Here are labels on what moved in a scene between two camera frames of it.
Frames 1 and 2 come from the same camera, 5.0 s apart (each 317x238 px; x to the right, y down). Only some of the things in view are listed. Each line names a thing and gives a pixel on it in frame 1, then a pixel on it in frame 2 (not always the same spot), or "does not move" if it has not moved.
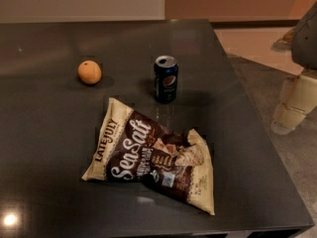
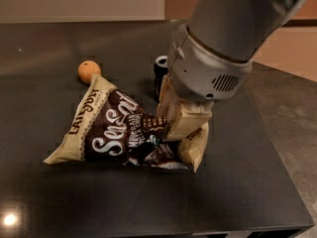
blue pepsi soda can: (165, 79) does not move
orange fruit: (89, 71) does not move
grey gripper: (305, 43) → (204, 70)
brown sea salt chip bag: (134, 148) → (110, 126)
